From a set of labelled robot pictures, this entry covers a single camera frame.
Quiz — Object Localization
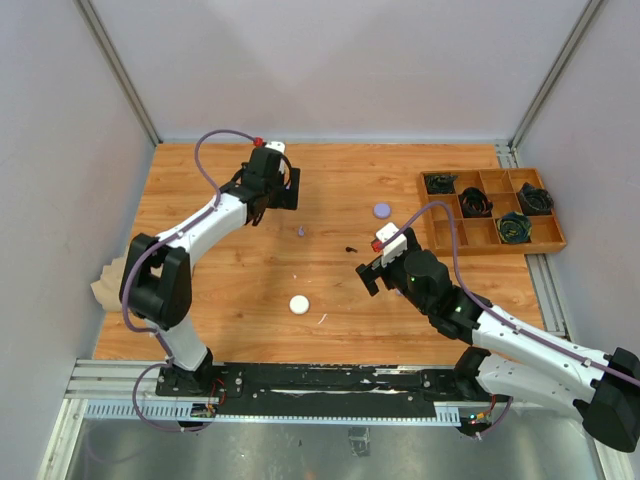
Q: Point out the white earbud charging case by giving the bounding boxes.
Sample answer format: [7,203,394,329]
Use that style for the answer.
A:
[289,295,310,315]

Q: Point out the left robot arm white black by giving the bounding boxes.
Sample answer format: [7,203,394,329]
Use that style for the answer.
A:
[119,141,301,396]

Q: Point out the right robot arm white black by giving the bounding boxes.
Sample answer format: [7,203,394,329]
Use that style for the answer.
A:
[356,223,639,453]

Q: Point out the purple charging case right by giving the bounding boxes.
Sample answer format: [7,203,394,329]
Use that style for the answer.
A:
[373,202,392,219]

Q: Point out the rolled dark tie top left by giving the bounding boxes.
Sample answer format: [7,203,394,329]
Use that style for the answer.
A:
[424,173,458,195]

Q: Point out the rolled dark tie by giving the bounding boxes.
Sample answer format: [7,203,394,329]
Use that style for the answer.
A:
[424,173,458,195]
[517,182,554,216]

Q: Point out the rolled black tie centre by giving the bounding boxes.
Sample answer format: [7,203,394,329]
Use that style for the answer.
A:
[458,187,493,218]

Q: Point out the wooden compartment tray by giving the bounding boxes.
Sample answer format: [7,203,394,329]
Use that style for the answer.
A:
[418,169,566,255]

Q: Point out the rolled blue yellow tie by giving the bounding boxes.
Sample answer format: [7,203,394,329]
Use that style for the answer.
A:
[496,211,532,245]

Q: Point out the rolled dark tie right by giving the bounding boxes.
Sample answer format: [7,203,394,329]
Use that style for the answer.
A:
[517,182,554,216]

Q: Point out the beige folded cloth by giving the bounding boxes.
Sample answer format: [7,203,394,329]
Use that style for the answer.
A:
[90,256,126,312]

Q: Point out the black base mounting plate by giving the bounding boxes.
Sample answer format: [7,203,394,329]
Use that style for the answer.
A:
[155,363,491,414]

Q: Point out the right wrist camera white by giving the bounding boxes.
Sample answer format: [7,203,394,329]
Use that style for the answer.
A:
[372,222,408,268]

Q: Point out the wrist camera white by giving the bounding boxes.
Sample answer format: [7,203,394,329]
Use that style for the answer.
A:
[265,141,286,154]
[372,222,408,268]

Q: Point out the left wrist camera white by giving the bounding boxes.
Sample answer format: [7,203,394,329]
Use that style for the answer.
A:
[265,141,286,154]

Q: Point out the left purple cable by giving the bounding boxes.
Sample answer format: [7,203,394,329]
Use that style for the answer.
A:
[122,129,264,434]

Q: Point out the white slotted cable duct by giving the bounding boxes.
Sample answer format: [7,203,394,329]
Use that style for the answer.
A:
[85,400,462,427]

